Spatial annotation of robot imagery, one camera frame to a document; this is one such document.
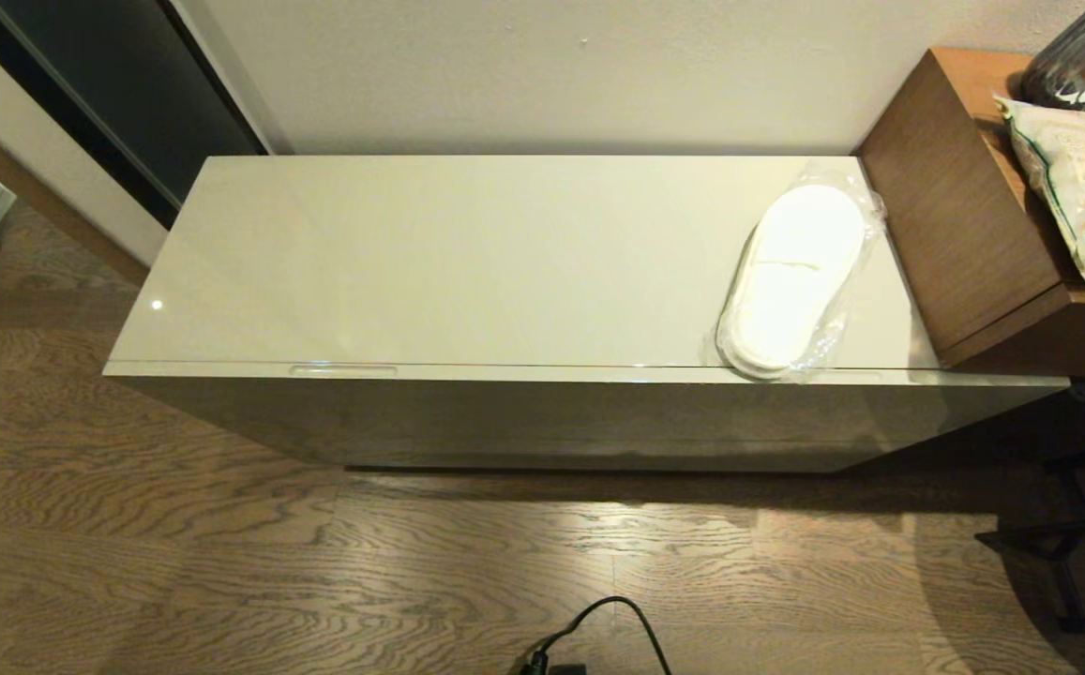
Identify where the thin black floor cable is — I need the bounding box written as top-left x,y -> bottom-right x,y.
519,595 -> 672,675

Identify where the dark door panel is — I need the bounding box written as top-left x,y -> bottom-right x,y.
0,0 -> 269,231

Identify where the white slippers pair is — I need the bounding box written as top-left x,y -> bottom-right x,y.
703,161 -> 888,385

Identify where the grey cabinet drawer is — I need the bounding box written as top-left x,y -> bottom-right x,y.
101,361 -> 1071,473

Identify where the brown wooden side cabinet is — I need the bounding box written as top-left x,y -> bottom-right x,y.
853,47 -> 1085,381

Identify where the black metal stand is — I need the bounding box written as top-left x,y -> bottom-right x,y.
973,441 -> 1085,637

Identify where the grey glossy cabinet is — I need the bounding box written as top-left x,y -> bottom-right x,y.
103,155 -> 944,371

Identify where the brown wooden door trim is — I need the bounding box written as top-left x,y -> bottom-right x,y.
0,94 -> 149,287

